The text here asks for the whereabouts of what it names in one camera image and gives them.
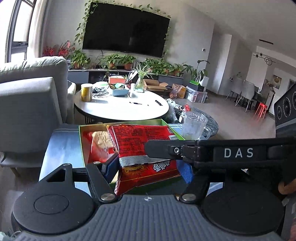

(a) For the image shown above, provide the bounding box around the red round-cracker bag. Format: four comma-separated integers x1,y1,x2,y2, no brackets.
82,131,116,164

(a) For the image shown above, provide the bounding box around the red snack bag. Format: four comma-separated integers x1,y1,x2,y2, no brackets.
106,124,178,167

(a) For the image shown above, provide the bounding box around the right hand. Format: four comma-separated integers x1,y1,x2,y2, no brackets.
278,179,295,240

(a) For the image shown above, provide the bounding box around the red stool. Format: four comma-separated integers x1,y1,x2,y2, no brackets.
255,103,267,118

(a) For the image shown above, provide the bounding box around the green cardboard box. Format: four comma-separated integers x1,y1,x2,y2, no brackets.
79,119,181,195

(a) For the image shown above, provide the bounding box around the round dark marble table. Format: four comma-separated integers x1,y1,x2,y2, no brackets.
172,107,219,140

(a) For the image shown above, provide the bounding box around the round white table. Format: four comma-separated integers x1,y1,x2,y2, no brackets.
74,91,169,121

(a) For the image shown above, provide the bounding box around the light blue tray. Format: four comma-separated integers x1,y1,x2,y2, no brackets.
111,89,129,97

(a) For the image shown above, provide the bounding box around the yellow tin can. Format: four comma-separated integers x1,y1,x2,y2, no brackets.
81,83,92,102

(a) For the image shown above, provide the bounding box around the clear plastic storage bin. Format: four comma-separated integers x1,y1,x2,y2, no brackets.
185,86,208,103

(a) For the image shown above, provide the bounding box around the grey armchair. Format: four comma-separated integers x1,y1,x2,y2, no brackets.
1,56,76,169

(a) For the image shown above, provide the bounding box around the open cardboard box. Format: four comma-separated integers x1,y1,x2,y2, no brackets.
144,79,168,92

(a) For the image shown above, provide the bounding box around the spider plant in vase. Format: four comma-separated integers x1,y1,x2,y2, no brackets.
133,62,151,93

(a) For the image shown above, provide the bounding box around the red flower decoration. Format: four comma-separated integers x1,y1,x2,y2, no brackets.
43,40,75,59

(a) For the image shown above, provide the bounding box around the wall television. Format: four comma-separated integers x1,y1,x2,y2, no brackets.
82,1,170,57

